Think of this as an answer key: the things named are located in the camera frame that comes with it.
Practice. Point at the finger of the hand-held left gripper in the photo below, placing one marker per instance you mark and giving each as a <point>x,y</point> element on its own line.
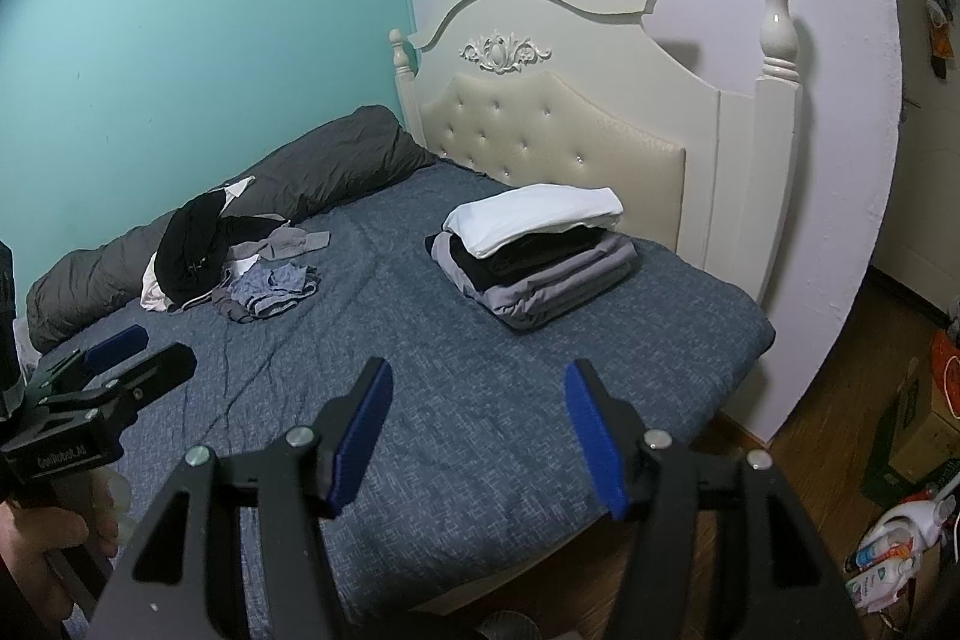
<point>112,344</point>
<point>157,370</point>

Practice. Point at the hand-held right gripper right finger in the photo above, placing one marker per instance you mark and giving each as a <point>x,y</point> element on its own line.
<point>600,445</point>

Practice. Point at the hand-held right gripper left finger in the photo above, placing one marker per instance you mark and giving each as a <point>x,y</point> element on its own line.
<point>360,445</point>

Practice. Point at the white polo shirt black trim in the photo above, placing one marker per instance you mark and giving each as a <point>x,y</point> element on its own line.
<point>525,216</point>

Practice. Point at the person's left hand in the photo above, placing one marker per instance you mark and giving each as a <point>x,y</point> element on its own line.
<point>37,550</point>

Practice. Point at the cream shirt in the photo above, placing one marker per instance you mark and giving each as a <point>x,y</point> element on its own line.
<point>152,295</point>

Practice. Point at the light grey blanket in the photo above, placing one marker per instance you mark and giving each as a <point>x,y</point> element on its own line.
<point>24,355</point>

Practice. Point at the dark grey garment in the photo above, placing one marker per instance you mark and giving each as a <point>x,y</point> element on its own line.
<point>232,310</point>

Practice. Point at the bed with blue sheet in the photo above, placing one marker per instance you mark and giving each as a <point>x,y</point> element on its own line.
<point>450,347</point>

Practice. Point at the blue checked shorts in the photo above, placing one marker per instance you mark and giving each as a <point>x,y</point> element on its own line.
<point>270,291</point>

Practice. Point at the folded grey garment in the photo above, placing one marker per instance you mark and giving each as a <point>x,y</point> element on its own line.
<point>562,291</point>

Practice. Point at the dark grey duvet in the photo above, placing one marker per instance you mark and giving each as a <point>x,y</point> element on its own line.
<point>322,160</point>

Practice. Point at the white plastic bottle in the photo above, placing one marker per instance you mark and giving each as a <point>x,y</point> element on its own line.
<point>881,584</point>

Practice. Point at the cream tufted headboard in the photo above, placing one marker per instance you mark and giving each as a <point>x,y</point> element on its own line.
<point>562,130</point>

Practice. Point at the cardboard box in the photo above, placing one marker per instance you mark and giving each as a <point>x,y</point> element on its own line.
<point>926,437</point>

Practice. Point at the orange bag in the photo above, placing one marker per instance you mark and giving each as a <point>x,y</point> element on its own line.
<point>949,370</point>

